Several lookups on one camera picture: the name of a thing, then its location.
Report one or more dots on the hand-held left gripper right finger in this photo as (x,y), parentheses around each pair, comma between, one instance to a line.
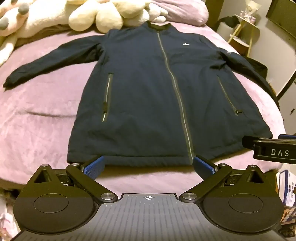
(203,168)

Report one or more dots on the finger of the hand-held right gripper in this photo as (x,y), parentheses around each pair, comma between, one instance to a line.
(288,136)
(259,141)

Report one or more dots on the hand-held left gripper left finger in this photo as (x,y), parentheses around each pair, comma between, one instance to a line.
(93,168)

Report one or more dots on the navy zip jacket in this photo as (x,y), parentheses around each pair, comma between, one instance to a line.
(143,92)

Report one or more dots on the blue and white printed box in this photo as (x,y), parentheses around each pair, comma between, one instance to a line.
(288,197)

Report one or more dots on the purple plush blanket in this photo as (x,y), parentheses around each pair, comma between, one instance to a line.
(41,120)

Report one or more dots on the black bag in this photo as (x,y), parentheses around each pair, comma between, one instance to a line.
(256,68)

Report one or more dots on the floral bed sheet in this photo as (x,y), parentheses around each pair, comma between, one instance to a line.
(7,215)

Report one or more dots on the white stool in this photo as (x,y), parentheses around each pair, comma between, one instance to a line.
(223,32)

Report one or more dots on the white side table yellow legs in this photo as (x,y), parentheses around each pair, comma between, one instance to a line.
(248,25)

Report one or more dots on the dark cloth on stool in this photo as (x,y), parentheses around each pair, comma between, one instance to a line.
(229,22)

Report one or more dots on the wrapped flower bouquet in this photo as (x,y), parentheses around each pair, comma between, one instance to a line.
(248,11)

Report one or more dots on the purple pillow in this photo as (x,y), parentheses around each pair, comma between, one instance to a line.
(185,10)

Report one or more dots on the cream ribbed flower plush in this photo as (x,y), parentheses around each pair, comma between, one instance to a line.
(101,14)

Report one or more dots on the white fluffy plush toy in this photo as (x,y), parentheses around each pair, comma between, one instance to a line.
(44,16)

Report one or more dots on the dark wall screen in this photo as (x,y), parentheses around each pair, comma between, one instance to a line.
(284,10)

